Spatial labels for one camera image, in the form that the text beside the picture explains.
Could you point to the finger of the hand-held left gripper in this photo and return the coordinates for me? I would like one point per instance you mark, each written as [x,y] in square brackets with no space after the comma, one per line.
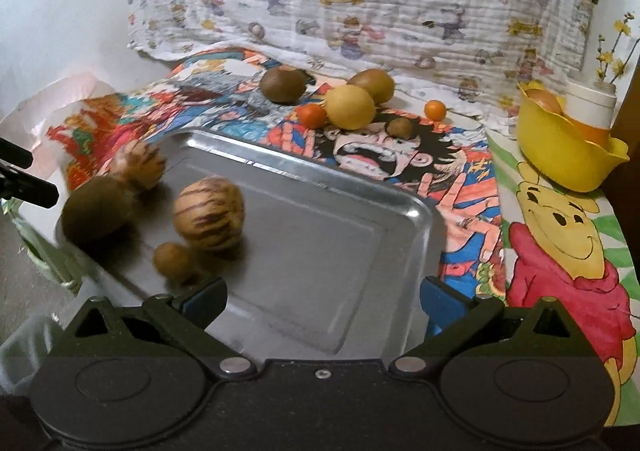
[35,191]
[17,154]

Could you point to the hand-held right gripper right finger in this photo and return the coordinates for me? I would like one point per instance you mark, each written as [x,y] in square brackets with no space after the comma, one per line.
[440,306]

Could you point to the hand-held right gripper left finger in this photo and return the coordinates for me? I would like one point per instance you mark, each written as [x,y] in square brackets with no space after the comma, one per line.
[207,298]

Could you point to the silver metal tray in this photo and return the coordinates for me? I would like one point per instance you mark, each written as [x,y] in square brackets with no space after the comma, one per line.
[310,256]

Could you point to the small orange tangerine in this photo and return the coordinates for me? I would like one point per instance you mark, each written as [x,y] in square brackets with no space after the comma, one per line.
[435,110]
[310,116]

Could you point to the brown kiwi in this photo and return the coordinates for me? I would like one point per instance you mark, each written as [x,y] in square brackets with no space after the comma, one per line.
[282,85]
[377,82]
[95,216]

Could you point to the small brown round fruit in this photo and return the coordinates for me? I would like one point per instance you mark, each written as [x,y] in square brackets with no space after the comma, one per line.
[400,128]
[174,262]

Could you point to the white plastic bag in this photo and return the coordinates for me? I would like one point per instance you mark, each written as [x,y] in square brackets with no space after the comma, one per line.
[60,96]

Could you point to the large striped pepino melon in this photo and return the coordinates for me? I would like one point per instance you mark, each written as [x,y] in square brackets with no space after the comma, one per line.
[209,213]

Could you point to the small striped pepino melon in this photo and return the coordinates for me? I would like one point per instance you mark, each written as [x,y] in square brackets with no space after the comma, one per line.
[140,163]

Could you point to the yellow bear printed cloth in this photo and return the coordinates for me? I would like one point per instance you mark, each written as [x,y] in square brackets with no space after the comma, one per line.
[565,241]

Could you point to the grey cloth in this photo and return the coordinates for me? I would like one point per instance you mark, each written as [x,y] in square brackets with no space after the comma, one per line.
[25,351]

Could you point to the colourful comic poster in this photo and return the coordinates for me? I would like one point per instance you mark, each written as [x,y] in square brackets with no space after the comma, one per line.
[360,156]

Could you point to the yellow plastic bowl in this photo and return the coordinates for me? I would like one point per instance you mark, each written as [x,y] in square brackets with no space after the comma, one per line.
[560,156]

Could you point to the yellow round fruit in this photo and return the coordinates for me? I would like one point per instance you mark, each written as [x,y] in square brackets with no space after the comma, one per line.
[350,107]

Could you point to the orange round fruit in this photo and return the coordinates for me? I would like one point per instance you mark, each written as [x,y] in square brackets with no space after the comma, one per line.
[545,101]

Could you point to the white and orange vase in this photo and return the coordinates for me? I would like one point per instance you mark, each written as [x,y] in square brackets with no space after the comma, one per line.
[590,101]

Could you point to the white printed blanket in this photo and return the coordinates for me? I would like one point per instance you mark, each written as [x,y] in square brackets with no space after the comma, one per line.
[400,6]

